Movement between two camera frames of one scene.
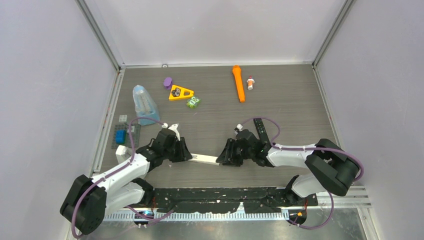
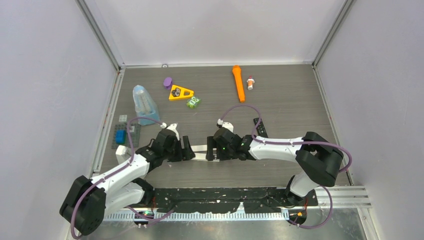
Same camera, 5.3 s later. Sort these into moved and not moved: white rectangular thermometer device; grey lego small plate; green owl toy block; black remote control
Moved: white rectangular thermometer device
Not moved: black remote control; green owl toy block; grey lego small plate
